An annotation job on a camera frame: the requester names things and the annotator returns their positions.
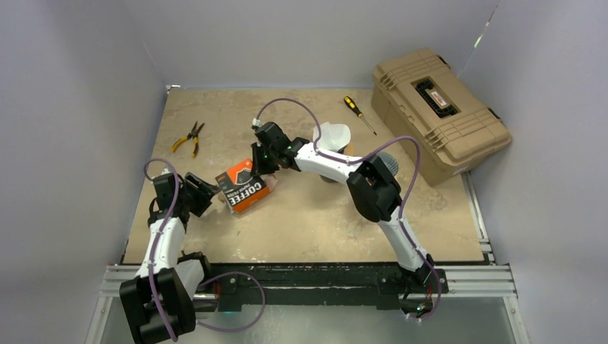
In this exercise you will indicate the grey glass carafe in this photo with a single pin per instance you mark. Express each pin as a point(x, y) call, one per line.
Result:
point(328, 180)

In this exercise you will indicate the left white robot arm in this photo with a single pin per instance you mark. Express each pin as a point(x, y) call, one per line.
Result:
point(158, 301)

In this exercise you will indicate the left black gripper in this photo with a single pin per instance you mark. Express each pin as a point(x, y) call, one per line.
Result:
point(203, 196)

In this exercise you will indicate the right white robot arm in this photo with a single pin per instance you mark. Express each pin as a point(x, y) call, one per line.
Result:
point(374, 190)

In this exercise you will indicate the yellow black screwdriver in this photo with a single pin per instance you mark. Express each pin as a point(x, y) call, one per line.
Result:
point(354, 108)

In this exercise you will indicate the yellow handled pliers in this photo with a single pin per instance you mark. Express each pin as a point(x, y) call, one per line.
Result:
point(193, 135)

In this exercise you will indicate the tan plastic tool case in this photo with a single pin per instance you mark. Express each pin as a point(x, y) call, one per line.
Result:
point(420, 96)

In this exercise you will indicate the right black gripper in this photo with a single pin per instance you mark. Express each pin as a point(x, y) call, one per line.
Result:
point(259, 168)

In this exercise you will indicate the white paper coffee filter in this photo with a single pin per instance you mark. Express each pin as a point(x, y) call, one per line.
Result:
point(332, 136)

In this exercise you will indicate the orange coffee filter box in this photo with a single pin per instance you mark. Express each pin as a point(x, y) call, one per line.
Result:
point(241, 189)

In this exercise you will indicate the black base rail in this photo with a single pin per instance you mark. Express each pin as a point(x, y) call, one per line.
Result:
point(229, 286)

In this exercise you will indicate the blue glass dripper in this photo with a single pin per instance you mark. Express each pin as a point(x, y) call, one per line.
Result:
point(390, 162)

